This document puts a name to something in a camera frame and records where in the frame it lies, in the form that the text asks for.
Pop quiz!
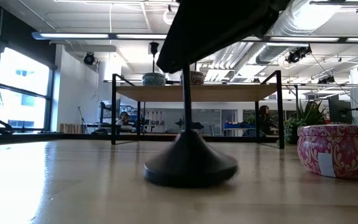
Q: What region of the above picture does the black ceiling spotlight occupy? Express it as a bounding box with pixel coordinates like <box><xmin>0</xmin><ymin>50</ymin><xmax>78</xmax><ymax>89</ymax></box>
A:
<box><xmin>285</xmin><ymin>45</ymin><xmax>313</xmax><ymax>65</ymax></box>

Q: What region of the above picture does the pink patterned candle tin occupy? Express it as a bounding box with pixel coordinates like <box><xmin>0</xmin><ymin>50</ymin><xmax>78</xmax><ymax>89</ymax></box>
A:
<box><xmin>296</xmin><ymin>124</ymin><xmax>358</xmax><ymax>181</ymax></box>

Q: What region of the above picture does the person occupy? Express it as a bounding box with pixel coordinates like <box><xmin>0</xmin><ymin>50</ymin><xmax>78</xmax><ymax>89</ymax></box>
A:
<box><xmin>116</xmin><ymin>111</ymin><xmax>133</xmax><ymax>127</ymax></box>
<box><xmin>258</xmin><ymin>105</ymin><xmax>273</xmax><ymax>135</ymax></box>

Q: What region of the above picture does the black round ceiling speaker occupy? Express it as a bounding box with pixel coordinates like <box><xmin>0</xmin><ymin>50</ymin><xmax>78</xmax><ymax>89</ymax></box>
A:
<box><xmin>83</xmin><ymin>52</ymin><xmax>96</xmax><ymax>65</ymax></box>

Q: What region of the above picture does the silver air duct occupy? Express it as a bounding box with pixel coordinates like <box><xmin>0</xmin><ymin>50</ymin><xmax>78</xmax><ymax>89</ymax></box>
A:
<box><xmin>255</xmin><ymin>0</ymin><xmax>347</xmax><ymax>65</ymax></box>

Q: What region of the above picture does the wooden shelf with black legs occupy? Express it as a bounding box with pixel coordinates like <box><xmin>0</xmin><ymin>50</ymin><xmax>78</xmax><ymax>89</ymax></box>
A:
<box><xmin>111</xmin><ymin>70</ymin><xmax>285</xmax><ymax>149</ymax></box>

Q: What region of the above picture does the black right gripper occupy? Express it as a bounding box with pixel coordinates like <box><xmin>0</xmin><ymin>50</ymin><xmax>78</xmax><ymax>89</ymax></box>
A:
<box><xmin>156</xmin><ymin>0</ymin><xmax>292</xmax><ymax>75</ymax></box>

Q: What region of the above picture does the green succulent plant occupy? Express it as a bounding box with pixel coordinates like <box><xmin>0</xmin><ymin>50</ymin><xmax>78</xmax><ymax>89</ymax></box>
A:
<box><xmin>283</xmin><ymin>100</ymin><xmax>328</xmax><ymax>146</ymax></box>

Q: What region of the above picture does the black computer monitor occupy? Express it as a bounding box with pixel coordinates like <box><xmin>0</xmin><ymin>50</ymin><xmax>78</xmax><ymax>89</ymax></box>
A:
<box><xmin>327</xmin><ymin>94</ymin><xmax>353</xmax><ymax>124</ymax></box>

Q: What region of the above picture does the blue patterned candle tin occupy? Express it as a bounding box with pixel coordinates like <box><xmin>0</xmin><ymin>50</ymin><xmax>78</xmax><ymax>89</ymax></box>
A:
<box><xmin>141</xmin><ymin>72</ymin><xmax>167</xmax><ymax>86</ymax></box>

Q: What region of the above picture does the white ring lamp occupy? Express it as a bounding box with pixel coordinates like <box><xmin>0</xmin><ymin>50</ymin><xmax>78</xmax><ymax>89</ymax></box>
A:
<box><xmin>162</xmin><ymin>7</ymin><xmax>180</xmax><ymax>26</ymax></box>

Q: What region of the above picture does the wooden crate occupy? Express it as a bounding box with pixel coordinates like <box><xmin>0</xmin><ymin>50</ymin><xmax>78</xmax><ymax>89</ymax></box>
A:
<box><xmin>59</xmin><ymin>123</ymin><xmax>81</xmax><ymax>134</ymax></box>

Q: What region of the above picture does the long ceiling light strip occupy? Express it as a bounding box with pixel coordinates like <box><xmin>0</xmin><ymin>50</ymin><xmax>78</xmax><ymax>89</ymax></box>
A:
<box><xmin>268</xmin><ymin>36</ymin><xmax>358</xmax><ymax>44</ymax></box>
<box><xmin>31</xmin><ymin>30</ymin><xmax>167</xmax><ymax>40</ymax></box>

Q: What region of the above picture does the large window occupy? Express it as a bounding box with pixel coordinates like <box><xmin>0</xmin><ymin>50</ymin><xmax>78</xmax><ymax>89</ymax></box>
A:
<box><xmin>0</xmin><ymin>46</ymin><xmax>57</xmax><ymax>133</ymax></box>

